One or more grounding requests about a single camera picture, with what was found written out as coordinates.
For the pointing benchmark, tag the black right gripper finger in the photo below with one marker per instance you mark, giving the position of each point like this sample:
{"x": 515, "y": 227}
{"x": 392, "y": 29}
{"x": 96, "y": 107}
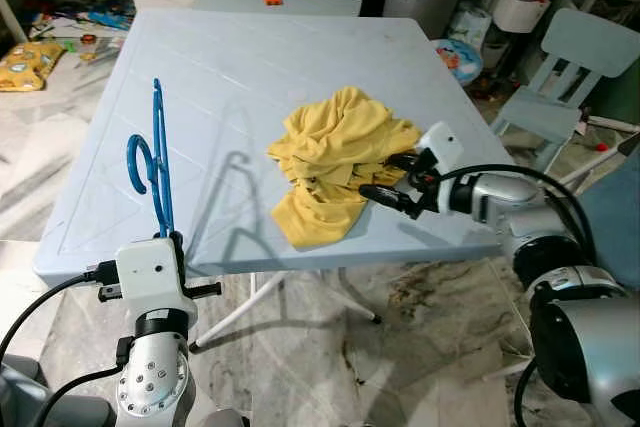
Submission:
{"x": 390, "y": 200}
{"x": 402, "y": 161}

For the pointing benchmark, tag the yellow garment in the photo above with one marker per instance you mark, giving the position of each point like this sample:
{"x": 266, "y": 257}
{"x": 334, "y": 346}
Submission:
{"x": 340, "y": 147}

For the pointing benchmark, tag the blue plastic hanger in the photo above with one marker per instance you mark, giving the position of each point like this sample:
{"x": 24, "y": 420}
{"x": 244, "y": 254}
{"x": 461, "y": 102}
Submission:
{"x": 162, "y": 187}

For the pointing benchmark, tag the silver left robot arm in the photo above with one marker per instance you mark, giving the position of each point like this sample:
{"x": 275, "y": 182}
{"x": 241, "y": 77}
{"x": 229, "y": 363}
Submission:
{"x": 155, "y": 377}

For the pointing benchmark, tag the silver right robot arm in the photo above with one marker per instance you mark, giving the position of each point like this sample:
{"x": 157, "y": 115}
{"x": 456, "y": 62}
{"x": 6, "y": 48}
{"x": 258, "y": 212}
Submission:
{"x": 580, "y": 337}

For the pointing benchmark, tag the round cartoon print toy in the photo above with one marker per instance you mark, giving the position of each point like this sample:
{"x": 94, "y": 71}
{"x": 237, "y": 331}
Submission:
{"x": 458, "y": 60}

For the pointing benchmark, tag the white plastic folding table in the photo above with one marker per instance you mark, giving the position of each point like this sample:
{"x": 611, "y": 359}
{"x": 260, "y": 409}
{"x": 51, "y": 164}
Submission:
{"x": 230, "y": 97}

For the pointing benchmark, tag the blue fabric cushion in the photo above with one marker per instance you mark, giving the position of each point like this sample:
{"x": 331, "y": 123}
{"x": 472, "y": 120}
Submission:
{"x": 615, "y": 217}

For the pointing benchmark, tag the pale blue child chair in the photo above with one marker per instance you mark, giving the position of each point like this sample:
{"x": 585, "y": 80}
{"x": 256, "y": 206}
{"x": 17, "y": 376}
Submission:
{"x": 590, "y": 42}

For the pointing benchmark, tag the yellow printed bag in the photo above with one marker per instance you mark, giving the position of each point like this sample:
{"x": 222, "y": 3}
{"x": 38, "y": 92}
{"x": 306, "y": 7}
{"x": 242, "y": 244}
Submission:
{"x": 30, "y": 65}

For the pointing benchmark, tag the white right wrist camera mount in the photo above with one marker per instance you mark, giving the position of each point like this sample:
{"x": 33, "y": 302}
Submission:
{"x": 440, "y": 147}

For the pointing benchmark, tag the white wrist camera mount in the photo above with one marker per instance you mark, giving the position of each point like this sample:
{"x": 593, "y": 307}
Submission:
{"x": 155, "y": 282}
{"x": 440, "y": 147}

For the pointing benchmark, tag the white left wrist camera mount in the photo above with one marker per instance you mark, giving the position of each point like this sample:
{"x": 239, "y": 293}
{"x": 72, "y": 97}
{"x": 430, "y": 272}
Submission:
{"x": 155, "y": 282}

